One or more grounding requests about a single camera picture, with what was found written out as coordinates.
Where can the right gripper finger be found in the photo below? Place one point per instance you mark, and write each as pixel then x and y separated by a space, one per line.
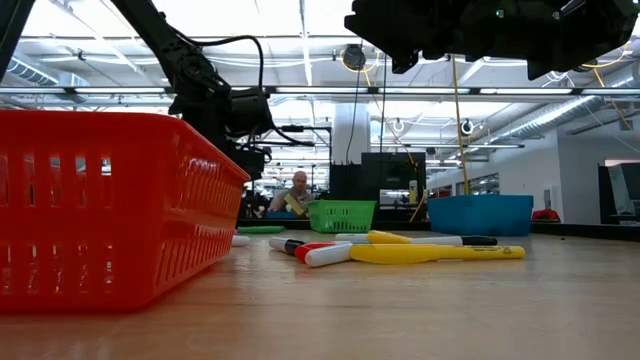
pixel 390 25

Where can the white marker dark band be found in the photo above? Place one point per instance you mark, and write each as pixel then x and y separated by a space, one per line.
pixel 280 244

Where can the white marker red cap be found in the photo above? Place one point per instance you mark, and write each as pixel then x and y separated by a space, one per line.
pixel 307 250

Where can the white marker yellow cap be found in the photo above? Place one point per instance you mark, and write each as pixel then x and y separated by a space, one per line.
pixel 387 237

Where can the yellow highlighter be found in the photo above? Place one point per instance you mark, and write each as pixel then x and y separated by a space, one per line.
pixel 400 253

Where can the person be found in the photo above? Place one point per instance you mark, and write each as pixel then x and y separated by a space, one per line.
pixel 300 182

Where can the green oblong object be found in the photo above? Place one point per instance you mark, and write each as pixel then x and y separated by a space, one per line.
pixel 262 230

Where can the plain white marker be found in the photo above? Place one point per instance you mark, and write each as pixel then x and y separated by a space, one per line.
pixel 241 241

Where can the green plastic slotted basket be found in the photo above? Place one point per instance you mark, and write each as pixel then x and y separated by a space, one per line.
pixel 342 216

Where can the black cabinet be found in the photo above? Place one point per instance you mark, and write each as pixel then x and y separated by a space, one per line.
pixel 390 172

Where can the red plastic slotted basket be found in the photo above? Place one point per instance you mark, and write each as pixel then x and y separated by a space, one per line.
pixel 125 210

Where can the yellow bottle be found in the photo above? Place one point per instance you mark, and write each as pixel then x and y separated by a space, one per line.
pixel 413 192

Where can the white sheet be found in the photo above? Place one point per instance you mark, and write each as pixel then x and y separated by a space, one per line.
pixel 620 187

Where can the red object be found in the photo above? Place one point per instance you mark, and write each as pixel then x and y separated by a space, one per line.
pixel 545 216

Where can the blue plastic bin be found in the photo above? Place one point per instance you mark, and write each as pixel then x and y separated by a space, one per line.
pixel 480 215

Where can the black metal frame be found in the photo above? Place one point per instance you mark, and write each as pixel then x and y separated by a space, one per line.
pixel 292 128

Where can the black table edge rail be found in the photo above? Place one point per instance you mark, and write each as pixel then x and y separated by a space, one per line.
pixel 575 231

